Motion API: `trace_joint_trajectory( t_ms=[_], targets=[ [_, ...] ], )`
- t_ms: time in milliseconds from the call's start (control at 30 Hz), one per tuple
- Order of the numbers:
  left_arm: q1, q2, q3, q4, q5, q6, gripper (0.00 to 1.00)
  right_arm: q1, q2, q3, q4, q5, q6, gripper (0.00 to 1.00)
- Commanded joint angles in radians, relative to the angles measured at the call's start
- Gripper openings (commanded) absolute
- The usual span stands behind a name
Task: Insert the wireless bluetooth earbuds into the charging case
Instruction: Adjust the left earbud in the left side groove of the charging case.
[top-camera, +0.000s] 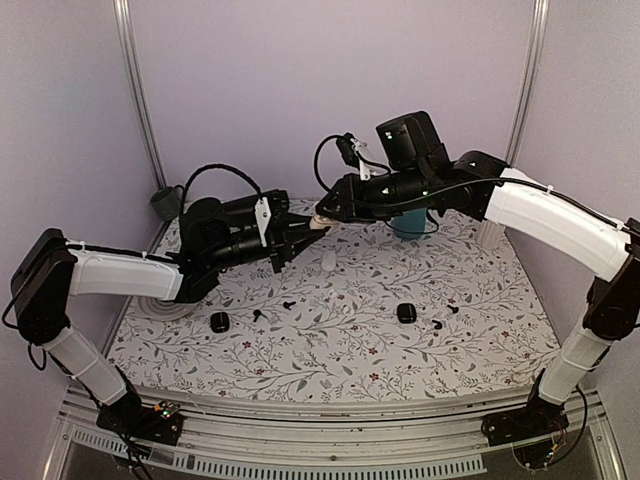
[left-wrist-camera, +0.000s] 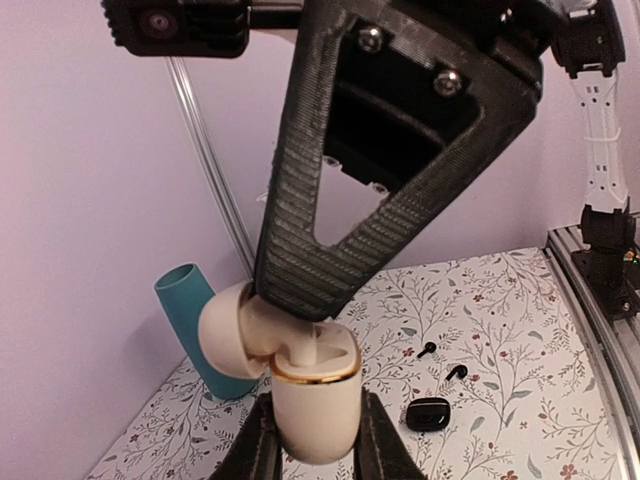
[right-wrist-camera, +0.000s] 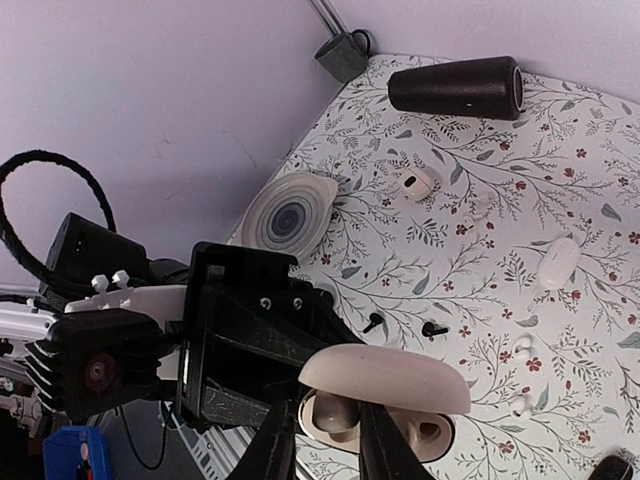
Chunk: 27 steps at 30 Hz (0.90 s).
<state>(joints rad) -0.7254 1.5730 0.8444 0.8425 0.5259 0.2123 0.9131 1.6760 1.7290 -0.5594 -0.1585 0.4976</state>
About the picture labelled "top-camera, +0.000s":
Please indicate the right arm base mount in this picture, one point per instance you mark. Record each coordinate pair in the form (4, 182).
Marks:
(522, 424)

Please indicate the teal plastic cup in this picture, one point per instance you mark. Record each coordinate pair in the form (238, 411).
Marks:
(410, 225)

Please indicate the aluminium frame post left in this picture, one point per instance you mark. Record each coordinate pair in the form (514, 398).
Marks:
(124, 25)

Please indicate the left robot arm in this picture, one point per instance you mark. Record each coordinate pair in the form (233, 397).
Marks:
(56, 269)

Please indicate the floral patterned table mat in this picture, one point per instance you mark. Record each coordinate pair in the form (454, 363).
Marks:
(342, 341)

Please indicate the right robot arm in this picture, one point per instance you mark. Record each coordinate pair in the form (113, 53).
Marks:
(486, 188)

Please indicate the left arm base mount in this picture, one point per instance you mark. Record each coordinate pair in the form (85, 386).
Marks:
(130, 418)

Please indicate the black earbud case left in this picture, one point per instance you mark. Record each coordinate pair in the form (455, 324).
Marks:
(219, 322)

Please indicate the white ribbed vase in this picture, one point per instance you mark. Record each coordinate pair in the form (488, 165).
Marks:
(489, 235)

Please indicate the dark green ceramic mug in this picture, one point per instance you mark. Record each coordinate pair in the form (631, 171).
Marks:
(166, 202)

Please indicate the white earbud charging case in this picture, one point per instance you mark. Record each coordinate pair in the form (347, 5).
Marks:
(318, 222)

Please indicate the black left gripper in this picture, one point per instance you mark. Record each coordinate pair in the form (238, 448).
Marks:
(279, 236)

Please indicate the black earbud case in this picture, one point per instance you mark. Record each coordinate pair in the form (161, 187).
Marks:
(219, 322)
(406, 313)

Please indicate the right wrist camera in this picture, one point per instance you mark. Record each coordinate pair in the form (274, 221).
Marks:
(356, 154)

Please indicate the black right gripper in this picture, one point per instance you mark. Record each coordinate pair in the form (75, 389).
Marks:
(352, 207)

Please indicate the white oval earbud case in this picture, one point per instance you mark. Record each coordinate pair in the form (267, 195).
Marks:
(329, 261)

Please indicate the white ribbed plate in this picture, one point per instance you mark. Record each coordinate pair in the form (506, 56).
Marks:
(164, 311)

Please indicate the black earbud case right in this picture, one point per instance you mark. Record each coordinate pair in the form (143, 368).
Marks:
(406, 313)

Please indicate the aluminium front rail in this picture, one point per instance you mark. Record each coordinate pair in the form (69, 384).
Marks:
(252, 439)

